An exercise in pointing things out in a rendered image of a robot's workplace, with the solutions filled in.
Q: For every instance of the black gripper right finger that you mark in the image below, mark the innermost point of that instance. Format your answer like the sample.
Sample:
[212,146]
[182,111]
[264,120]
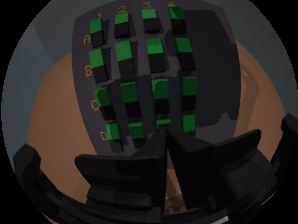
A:
[195,161]

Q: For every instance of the dark grey switch panel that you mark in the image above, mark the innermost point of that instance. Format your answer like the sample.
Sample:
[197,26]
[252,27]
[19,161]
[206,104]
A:
[138,64]

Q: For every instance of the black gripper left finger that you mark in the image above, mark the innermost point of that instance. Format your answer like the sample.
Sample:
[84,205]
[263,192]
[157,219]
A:
[146,169]

